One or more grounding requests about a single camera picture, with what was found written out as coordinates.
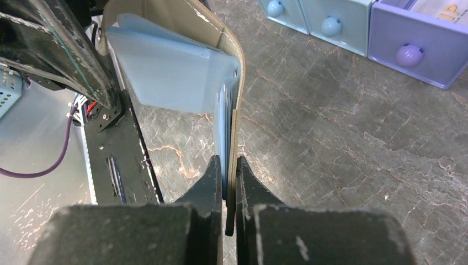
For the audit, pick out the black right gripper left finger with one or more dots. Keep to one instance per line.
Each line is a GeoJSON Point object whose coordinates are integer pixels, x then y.
{"type": "Point", "coordinates": [187, 231]}

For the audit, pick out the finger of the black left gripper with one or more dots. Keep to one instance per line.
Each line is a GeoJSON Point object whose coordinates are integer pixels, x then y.
{"type": "Point", "coordinates": [47, 39]}

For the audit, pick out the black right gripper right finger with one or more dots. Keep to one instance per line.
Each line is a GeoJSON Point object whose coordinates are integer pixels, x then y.
{"type": "Point", "coordinates": [271, 232]}

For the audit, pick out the card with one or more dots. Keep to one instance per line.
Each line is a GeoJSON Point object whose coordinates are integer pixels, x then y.
{"type": "Point", "coordinates": [454, 11]}

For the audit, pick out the blue perforated basket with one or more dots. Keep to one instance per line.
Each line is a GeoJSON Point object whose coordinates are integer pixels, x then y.
{"type": "Point", "coordinates": [11, 89]}

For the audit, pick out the light blue left drawer box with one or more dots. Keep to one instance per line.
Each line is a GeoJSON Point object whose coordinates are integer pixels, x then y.
{"type": "Point", "coordinates": [285, 12]}

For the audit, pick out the light blue drawer box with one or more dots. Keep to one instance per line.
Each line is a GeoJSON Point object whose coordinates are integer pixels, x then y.
{"type": "Point", "coordinates": [344, 23]}
{"type": "Point", "coordinates": [285, 12]}

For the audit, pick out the light blue middle drawer box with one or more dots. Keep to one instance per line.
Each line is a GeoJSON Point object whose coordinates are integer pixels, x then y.
{"type": "Point", "coordinates": [344, 23]}

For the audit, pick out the purple plastic drawer box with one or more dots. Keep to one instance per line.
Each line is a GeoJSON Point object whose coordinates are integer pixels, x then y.
{"type": "Point", "coordinates": [427, 48]}

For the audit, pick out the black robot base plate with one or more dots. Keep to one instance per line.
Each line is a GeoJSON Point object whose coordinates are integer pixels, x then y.
{"type": "Point", "coordinates": [121, 169]}

